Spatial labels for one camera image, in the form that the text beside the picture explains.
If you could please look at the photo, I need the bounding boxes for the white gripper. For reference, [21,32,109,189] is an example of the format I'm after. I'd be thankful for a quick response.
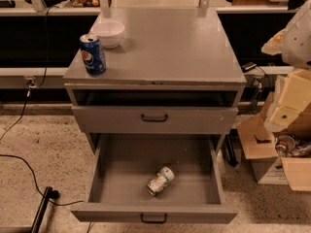
[261,29,311,132]

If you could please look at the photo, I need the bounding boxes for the grey drawer cabinet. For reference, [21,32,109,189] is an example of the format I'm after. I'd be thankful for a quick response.
[64,8,246,148]

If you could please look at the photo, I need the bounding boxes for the open grey middle drawer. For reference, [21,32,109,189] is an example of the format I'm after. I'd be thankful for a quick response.
[71,134,237,224]

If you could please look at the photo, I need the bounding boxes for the white bowl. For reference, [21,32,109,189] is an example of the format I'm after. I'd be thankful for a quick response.
[91,20,125,49]

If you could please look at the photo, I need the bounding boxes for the green white 7up can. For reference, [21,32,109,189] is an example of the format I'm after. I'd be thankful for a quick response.
[147,166,175,196]

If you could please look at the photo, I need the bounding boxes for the blue pepsi can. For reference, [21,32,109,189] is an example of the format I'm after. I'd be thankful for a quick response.
[80,34,106,76]

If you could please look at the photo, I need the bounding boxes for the black floor cable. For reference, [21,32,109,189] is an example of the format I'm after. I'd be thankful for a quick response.
[0,153,85,208]

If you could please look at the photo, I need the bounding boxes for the open cardboard box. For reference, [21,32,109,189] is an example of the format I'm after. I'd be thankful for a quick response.
[237,92,311,191]

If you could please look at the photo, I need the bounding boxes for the black hanging cable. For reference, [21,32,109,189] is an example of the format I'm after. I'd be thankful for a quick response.
[0,6,52,141]

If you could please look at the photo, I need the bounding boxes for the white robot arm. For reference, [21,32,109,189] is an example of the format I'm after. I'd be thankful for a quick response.
[261,0,311,132]

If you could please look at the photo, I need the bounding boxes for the small black device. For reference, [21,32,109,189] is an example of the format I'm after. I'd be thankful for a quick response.
[241,62,257,73]

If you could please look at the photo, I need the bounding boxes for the closed grey upper drawer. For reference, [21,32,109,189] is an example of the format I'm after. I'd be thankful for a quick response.
[72,106,237,134]

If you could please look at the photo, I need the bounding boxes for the black stand leg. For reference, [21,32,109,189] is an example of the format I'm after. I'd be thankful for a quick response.
[30,186,59,233]

